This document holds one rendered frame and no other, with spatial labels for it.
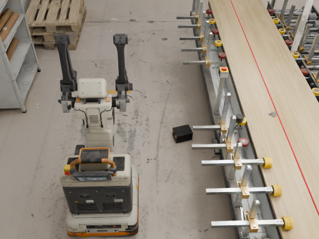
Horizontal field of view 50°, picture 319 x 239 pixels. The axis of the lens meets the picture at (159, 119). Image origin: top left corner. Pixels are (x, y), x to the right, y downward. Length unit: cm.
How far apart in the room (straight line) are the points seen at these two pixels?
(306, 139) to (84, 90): 182
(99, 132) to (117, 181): 44
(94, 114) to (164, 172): 133
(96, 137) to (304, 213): 168
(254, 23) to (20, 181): 322
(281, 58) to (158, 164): 174
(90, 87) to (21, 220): 159
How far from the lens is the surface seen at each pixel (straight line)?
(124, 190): 282
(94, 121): 271
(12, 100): 453
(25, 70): 510
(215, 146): 285
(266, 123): 309
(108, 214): 314
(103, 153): 272
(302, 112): 330
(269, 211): 268
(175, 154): 388
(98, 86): 261
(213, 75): 397
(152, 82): 482
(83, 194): 289
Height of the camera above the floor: 297
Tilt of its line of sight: 44 degrees down
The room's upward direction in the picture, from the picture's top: 1 degrees clockwise
